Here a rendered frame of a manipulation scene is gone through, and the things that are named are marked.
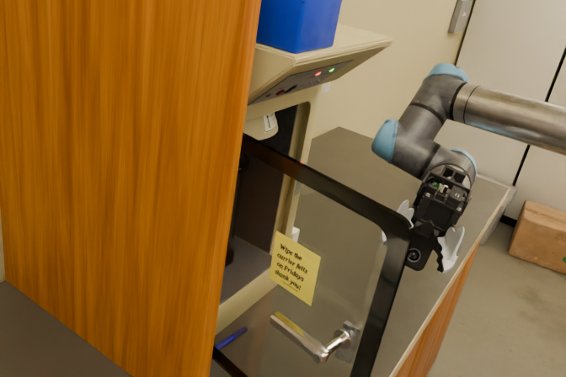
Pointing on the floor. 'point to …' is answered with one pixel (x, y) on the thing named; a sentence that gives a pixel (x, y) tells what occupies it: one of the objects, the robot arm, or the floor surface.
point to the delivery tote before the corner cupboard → (499, 208)
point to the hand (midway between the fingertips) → (413, 257)
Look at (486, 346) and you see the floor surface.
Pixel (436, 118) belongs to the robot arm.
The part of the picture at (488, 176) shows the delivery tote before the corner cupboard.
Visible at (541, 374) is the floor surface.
